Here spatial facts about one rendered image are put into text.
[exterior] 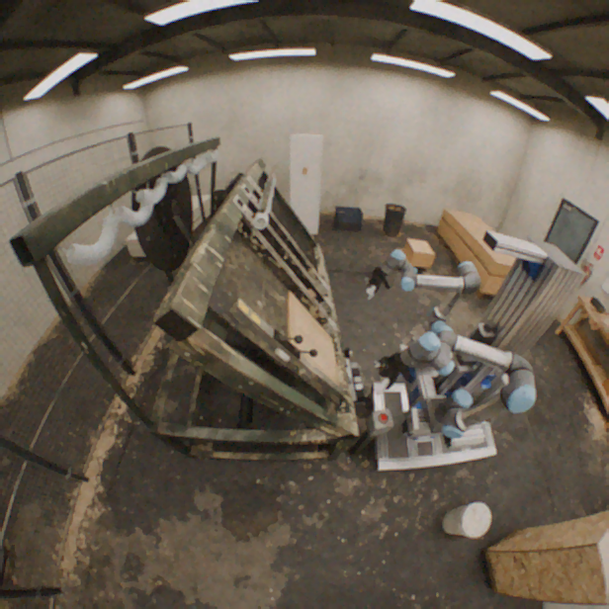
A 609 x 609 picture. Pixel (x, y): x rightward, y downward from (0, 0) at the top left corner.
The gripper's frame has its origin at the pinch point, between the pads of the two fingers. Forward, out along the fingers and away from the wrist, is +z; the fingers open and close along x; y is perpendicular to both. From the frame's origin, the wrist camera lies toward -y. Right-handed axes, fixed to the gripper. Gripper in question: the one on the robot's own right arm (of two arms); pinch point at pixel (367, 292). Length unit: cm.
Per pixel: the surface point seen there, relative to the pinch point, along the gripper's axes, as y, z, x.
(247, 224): 85, -8, 9
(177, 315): 86, -22, 88
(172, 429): 82, 102, 91
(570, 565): -138, -38, 197
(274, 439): 21, 70, 83
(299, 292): 39.6, 20.5, 5.3
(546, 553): -144, -19, 185
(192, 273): 89, -23, 73
